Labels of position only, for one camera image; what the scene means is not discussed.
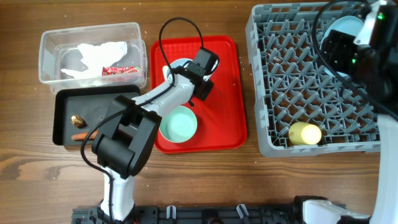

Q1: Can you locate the light blue rice bowl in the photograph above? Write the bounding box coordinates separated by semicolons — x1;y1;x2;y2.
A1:
166;57;220;82

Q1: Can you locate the light blue plate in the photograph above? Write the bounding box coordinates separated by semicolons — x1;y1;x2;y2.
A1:
320;16;363;77

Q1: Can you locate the green bowl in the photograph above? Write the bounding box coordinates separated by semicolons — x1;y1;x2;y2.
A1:
159;106;198;143

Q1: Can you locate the red snack wrapper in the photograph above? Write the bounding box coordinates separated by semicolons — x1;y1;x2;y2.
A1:
102;67;141;76

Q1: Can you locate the yellow plastic cup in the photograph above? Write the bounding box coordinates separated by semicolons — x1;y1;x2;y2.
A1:
289;122;322;145

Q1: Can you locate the white napkin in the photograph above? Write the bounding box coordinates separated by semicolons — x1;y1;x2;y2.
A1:
60;42;127;79

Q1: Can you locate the brown food scrap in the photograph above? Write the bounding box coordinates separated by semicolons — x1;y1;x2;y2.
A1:
71;114;86;128

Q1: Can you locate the orange carrot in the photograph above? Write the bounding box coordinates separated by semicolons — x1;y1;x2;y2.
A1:
71;131;98;141

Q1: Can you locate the white plastic spoon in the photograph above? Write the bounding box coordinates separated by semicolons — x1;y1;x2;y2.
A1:
162;65;170;80

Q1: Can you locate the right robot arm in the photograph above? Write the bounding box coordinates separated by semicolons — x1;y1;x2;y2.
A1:
300;1;397;223

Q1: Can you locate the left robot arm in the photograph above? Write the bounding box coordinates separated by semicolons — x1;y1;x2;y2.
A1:
91;47;220;223

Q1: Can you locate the grey dishwasher rack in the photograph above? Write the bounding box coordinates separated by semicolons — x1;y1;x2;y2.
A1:
246;1;380;157

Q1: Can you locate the black waste tray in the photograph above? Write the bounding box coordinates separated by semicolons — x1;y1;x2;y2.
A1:
52;85;140;146

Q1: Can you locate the red plastic tray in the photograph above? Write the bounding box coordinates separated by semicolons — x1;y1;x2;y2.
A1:
150;35;248;154

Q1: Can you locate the clear plastic bin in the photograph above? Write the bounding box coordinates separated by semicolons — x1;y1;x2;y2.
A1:
38;22;147;93

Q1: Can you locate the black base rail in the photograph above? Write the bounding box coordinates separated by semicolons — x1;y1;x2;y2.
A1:
71;204;346;224

